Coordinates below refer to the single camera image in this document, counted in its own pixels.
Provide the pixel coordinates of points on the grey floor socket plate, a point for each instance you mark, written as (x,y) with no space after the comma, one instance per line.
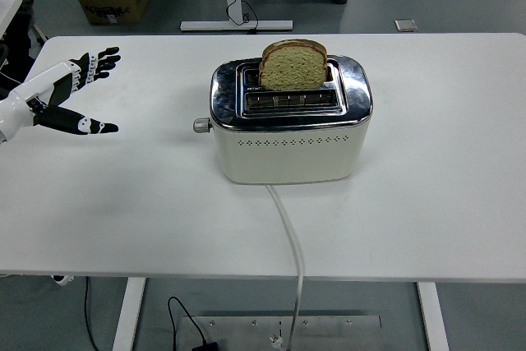
(405,25)

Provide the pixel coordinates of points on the small white black object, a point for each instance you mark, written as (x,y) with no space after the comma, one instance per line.
(61,281)

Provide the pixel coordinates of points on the grey toaster knob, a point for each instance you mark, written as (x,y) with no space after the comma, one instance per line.
(201,125)

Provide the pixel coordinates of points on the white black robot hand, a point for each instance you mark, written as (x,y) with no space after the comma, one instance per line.
(24,100)

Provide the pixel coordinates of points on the brown bread slice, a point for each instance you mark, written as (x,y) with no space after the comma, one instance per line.
(292,69)

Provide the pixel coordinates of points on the cream and chrome toaster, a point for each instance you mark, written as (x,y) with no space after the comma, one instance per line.
(287,153)

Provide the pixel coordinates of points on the white side table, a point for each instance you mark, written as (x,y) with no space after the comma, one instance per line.
(8,7)

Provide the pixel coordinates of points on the black power adapter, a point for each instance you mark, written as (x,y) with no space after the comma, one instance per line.
(205,347)

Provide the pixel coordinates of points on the brown cardboard box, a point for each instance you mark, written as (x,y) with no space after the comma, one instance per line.
(119,6)

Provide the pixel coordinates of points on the white table leg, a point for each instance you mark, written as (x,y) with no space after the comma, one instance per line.
(433,318)
(127,318)

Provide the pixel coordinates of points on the person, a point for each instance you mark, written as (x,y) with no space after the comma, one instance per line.
(20,34)

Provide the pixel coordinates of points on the grey metal plate with screws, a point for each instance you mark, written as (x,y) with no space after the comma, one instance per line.
(337,334)

